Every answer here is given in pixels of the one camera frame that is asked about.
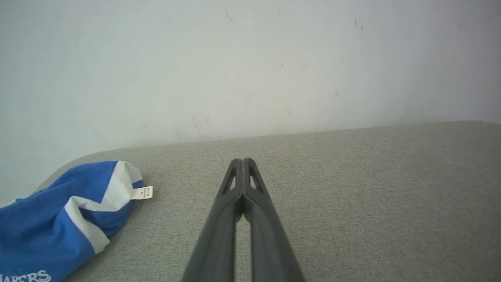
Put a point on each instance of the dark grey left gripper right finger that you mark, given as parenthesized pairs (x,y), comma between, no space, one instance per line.
(270,243)

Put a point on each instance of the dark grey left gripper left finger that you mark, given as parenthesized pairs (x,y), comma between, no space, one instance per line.
(219,235)

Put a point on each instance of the blue shorts with white trim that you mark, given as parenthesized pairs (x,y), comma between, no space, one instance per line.
(39,227)

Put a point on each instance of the grey fabric sofa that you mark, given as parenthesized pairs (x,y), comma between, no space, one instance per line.
(372,196)

